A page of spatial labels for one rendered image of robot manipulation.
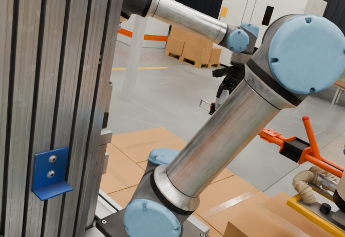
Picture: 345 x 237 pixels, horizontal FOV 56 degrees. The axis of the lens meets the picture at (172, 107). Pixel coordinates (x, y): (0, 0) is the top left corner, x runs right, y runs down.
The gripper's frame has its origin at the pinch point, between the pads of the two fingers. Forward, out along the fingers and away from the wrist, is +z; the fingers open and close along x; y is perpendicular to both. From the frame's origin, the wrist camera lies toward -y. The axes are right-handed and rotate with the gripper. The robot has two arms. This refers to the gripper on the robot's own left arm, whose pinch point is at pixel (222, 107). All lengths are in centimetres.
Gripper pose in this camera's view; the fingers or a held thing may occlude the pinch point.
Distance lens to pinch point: 138.5
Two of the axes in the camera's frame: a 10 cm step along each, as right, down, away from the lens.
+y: 6.4, 3.8, -6.6
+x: 7.4, -0.7, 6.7
